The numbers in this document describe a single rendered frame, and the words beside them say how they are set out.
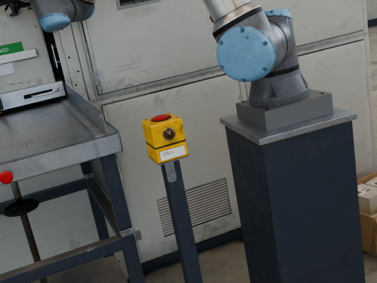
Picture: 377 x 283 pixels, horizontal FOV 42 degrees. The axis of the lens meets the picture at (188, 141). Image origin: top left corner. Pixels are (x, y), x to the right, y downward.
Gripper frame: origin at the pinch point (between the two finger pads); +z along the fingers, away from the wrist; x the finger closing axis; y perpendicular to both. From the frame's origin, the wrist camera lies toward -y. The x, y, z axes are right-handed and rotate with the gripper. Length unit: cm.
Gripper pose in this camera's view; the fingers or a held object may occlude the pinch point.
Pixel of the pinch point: (5, 10)
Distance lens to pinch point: 201.2
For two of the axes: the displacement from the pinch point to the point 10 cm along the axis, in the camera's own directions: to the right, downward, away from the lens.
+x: -3.3, -9.4, -0.8
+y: 7.9, -3.1, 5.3
